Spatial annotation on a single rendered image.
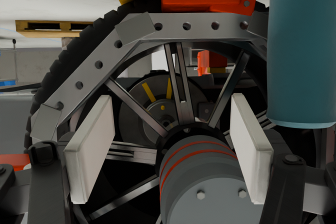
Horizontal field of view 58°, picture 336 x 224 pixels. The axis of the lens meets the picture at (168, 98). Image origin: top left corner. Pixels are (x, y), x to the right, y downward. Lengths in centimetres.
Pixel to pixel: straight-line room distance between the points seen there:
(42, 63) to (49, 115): 1020
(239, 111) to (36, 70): 1064
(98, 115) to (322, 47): 29
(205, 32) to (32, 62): 1042
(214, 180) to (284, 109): 12
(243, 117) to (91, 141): 8
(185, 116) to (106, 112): 41
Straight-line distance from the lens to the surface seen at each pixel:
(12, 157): 60
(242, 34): 50
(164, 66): 911
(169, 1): 48
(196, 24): 49
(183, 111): 59
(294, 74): 39
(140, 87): 102
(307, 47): 39
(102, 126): 18
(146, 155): 61
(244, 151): 16
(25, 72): 1092
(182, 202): 37
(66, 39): 528
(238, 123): 18
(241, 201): 38
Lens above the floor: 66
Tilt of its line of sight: 6 degrees up
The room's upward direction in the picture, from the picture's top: 179 degrees clockwise
